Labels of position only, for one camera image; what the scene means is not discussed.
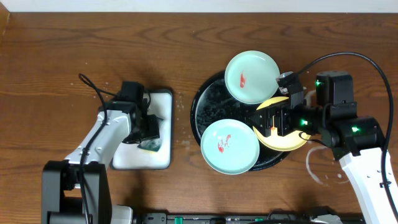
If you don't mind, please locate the light green plate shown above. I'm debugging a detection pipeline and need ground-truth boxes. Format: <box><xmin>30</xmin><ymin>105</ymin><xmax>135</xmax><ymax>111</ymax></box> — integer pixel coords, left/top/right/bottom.
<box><xmin>200</xmin><ymin>119</ymin><xmax>260</xmax><ymax>175</ymax></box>
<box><xmin>224</xmin><ymin>50</ymin><xmax>280</xmax><ymax>105</ymax></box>

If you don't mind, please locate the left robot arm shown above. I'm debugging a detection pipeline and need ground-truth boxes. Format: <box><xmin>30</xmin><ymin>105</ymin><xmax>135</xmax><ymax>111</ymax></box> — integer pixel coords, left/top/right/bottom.
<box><xmin>41</xmin><ymin>101</ymin><xmax>159</xmax><ymax>223</ymax></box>

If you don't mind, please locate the green sponge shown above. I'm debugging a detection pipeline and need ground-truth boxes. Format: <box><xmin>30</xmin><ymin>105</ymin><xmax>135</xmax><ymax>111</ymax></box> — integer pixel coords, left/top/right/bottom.
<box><xmin>137</xmin><ymin>138</ymin><xmax>162</xmax><ymax>152</ymax></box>

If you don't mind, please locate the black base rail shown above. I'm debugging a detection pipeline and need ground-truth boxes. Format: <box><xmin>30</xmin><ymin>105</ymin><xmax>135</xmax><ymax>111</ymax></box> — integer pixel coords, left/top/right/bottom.
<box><xmin>132</xmin><ymin>212</ymin><xmax>366</xmax><ymax>224</ymax></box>

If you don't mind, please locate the yellow plate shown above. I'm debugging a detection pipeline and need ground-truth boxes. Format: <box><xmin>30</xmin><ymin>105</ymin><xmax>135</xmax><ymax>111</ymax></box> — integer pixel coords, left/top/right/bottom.
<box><xmin>253</xmin><ymin>113</ymin><xmax>312</xmax><ymax>152</ymax></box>

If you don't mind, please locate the white rectangular soap tray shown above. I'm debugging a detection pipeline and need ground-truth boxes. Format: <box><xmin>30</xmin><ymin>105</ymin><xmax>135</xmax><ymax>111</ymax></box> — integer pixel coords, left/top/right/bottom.
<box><xmin>111</xmin><ymin>89</ymin><xmax>173</xmax><ymax>170</ymax></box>

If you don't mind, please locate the black round tray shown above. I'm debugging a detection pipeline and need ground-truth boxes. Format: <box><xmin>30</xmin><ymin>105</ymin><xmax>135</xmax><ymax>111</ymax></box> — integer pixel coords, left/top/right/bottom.
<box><xmin>190</xmin><ymin>70</ymin><xmax>290</xmax><ymax>171</ymax></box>

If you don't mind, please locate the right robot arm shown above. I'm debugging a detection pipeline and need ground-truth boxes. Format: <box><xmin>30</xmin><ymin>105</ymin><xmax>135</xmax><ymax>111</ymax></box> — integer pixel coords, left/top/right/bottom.
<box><xmin>245</xmin><ymin>71</ymin><xmax>397</xmax><ymax>223</ymax></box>

